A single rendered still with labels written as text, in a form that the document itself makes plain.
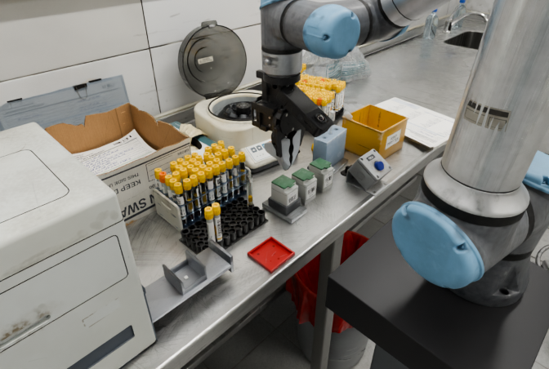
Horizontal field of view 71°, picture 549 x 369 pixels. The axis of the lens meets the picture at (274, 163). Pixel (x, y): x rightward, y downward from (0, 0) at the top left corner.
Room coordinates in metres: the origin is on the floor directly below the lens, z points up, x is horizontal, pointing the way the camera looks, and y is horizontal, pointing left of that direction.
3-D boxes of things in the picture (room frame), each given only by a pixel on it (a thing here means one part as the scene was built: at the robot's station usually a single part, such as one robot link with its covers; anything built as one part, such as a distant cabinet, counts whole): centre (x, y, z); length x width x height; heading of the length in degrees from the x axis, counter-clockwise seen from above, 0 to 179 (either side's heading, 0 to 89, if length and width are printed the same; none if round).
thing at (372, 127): (0.99, -0.28, 0.93); 0.13 x 0.13 x 0.10; 43
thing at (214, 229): (0.63, 0.11, 0.93); 0.17 x 0.09 x 0.11; 136
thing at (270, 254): (0.56, 0.01, 0.88); 0.07 x 0.07 x 0.01; 46
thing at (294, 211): (0.70, -0.02, 0.89); 0.09 x 0.05 x 0.04; 48
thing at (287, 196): (0.70, -0.02, 0.92); 0.05 x 0.04 x 0.06; 48
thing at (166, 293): (0.45, 0.17, 0.92); 0.21 x 0.07 x 0.05; 136
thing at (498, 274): (0.46, -0.34, 0.99); 0.15 x 0.15 x 0.10
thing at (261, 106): (0.71, -0.01, 1.14); 0.09 x 0.08 x 0.12; 48
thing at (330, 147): (0.89, -0.15, 0.92); 0.10 x 0.07 x 0.10; 142
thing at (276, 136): (0.68, -0.01, 1.08); 0.05 x 0.02 x 0.09; 138
